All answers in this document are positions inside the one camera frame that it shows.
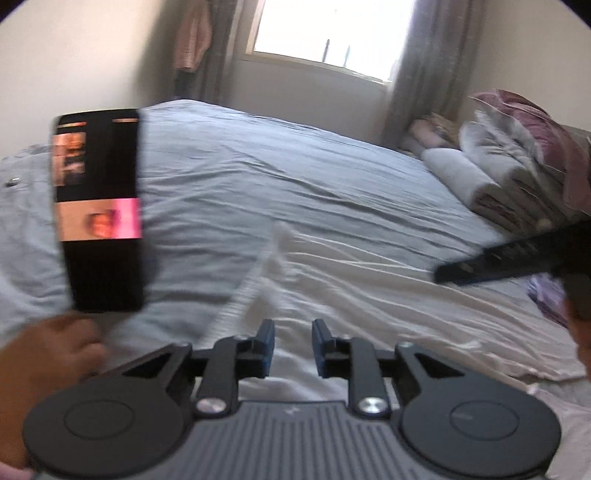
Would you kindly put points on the folded purple garment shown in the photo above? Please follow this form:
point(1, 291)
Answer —
point(545, 300)

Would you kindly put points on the white rolled quilt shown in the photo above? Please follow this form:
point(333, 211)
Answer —
point(452, 170)

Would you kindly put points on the black smartphone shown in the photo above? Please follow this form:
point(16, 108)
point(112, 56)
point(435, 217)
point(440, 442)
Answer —
point(101, 277)

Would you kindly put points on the person's right hand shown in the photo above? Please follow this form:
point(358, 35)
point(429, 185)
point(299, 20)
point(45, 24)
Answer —
point(582, 332)

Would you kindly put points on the pink hanging garment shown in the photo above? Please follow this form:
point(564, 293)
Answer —
point(191, 37)

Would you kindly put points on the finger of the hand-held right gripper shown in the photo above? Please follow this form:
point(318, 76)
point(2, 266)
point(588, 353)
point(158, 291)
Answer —
point(498, 261)

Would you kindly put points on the pink rolled cloth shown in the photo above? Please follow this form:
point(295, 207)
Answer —
point(425, 136)

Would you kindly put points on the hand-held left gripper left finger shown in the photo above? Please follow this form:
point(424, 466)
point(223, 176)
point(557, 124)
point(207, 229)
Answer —
point(268, 346)

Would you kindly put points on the stack of folded blankets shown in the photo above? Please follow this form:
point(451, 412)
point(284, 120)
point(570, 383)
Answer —
point(554, 134)

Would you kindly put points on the grey bed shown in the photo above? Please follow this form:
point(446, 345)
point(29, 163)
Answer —
point(277, 161)

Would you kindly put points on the pale folded quilt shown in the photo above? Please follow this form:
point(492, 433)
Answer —
point(503, 124)

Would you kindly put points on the grey folded quilt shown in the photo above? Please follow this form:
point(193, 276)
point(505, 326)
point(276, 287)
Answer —
point(498, 159)

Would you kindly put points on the white garment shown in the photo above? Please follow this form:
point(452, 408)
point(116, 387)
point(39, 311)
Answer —
point(369, 286)

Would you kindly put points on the grey curtain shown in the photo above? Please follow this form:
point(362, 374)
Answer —
point(429, 69)
point(221, 55)

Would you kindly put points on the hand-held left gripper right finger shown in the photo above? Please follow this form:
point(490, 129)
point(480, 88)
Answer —
point(318, 348)

